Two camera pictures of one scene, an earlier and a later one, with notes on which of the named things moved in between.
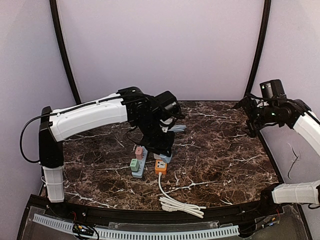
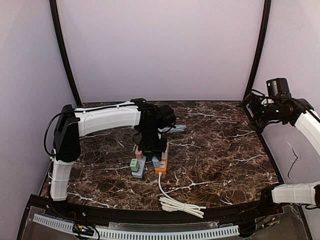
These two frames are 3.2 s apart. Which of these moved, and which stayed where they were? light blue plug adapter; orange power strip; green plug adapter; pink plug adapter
Moved: light blue plug adapter
Stayed: green plug adapter; orange power strip; pink plug adapter
